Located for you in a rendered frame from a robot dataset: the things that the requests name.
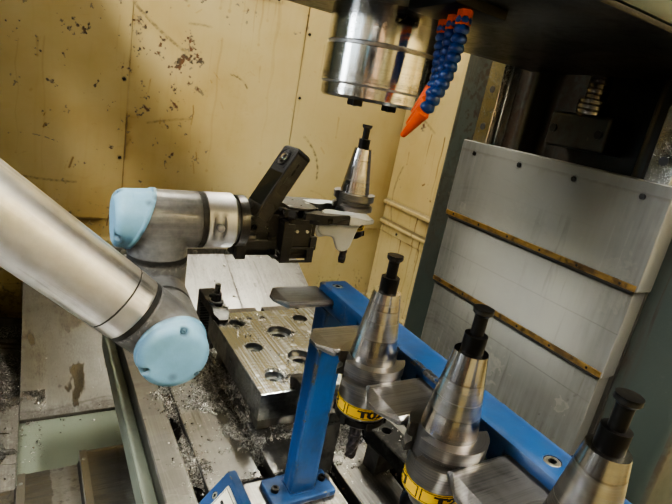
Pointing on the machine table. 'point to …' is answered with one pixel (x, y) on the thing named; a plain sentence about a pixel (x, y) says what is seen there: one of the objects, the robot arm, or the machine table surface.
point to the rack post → (308, 428)
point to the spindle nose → (378, 53)
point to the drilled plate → (256, 390)
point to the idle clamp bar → (384, 449)
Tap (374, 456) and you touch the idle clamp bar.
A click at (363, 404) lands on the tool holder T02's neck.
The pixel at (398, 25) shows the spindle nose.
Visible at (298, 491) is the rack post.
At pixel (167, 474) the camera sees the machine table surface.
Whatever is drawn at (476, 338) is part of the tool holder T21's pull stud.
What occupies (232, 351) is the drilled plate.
